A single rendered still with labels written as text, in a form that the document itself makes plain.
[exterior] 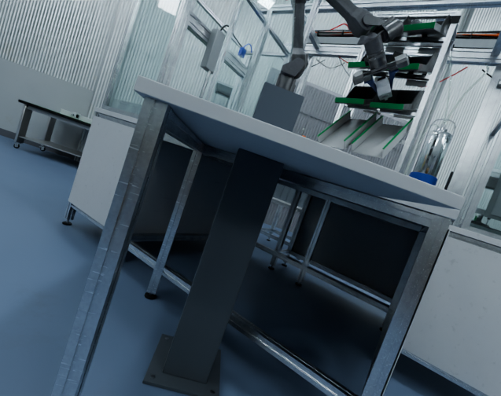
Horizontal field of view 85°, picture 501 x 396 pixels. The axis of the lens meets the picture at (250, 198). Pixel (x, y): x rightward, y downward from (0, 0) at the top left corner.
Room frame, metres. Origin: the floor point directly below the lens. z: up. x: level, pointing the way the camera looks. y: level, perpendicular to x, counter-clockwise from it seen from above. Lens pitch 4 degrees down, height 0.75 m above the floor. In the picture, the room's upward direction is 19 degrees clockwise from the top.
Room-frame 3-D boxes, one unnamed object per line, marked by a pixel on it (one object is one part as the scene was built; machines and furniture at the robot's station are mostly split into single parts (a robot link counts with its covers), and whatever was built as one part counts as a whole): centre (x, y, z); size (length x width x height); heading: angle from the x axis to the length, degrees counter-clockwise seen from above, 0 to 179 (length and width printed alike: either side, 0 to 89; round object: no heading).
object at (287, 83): (0.99, 0.01, 1.09); 0.07 x 0.07 x 0.06; 6
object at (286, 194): (3.49, -0.60, 0.73); 0.62 x 0.42 x 0.23; 59
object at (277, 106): (0.99, 0.02, 0.96); 0.14 x 0.14 x 0.20; 6
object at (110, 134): (2.35, 0.60, 0.43); 1.39 x 0.63 x 0.86; 149
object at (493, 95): (1.94, -1.33, 1.56); 0.09 x 0.04 x 1.39; 59
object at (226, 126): (0.99, -0.03, 0.84); 0.90 x 0.70 x 0.03; 6
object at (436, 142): (1.79, -1.00, 1.32); 0.14 x 0.14 x 0.38
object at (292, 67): (0.99, 0.01, 1.15); 0.09 x 0.07 x 0.06; 3
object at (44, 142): (4.54, 2.60, 0.42); 2.30 x 0.86 x 0.84; 96
